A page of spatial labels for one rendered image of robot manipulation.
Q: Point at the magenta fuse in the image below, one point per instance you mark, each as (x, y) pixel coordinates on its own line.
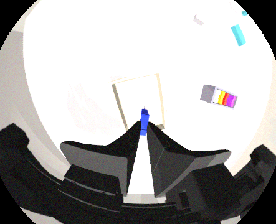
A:
(230, 100)

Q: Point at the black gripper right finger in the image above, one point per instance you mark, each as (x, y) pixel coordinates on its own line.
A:
(170, 162)

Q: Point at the red fuse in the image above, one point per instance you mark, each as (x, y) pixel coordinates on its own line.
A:
(224, 99)

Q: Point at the white shallow tray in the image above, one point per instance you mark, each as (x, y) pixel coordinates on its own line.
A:
(130, 94)

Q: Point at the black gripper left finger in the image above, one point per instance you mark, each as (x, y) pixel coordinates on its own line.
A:
(116, 159)

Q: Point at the grey fuse block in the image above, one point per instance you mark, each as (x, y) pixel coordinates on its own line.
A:
(213, 95)

